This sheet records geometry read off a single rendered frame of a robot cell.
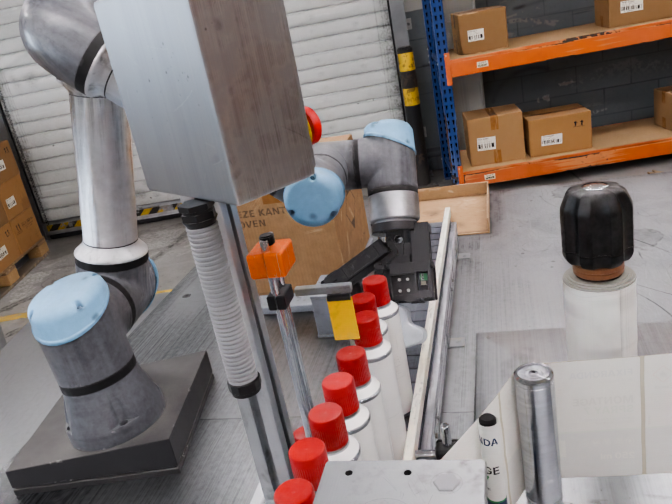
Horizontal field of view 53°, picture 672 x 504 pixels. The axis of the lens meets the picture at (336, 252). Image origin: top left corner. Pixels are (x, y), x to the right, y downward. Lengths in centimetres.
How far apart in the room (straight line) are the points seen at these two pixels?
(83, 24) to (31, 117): 478
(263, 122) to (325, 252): 84
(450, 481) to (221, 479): 61
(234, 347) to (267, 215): 76
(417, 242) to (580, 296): 25
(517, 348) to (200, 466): 52
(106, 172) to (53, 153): 461
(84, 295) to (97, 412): 17
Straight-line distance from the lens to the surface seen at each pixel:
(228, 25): 58
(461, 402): 107
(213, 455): 108
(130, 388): 106
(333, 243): 140
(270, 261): 73
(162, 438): 104
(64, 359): 104
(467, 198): 194
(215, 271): 65
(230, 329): 67
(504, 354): 108
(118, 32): 68
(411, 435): 87
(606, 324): 87
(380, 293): 87
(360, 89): 510
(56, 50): 91
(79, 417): 108
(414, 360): 109
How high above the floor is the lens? 144
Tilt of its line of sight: 21 degrees down
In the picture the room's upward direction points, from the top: 11 degrees counter-clockwise
